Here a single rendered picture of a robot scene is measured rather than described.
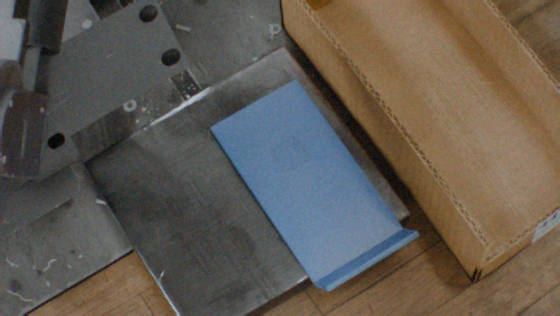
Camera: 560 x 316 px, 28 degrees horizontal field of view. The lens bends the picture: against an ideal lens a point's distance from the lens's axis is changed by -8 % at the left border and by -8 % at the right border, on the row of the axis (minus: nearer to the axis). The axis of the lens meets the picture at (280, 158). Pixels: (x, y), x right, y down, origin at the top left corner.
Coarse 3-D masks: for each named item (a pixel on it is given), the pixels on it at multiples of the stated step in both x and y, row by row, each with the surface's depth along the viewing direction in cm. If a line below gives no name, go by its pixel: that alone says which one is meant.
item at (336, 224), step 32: (288, 96) 83; (224, 128) 82; (256, 128) 82; (288, 128) 82; (320, 128) 82; (256, 160) 81; (320, 160) 81; (352, 160) 81; (256, 192) 80; (288, 192) 80; (320, 192) 80; (352, 192) 80; (288, 224) 79; (320, 224) 79; (352, 224) 79; (384, 224) 78; (320, 256) 78; (352, 256) 78; (384, 256) 75; (320, 288) 76
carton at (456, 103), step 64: (320, 0) 88; (384, 0) 89; (448, 0) 87; (320, 64) 85; (384, 64) 86; (448, 64) 86; (512, 64) 82; (384, 128) 79; (448, 128) 83; (512, 128) 83; (448, 192) 74; (512, 192) 81; (512, 256) 79
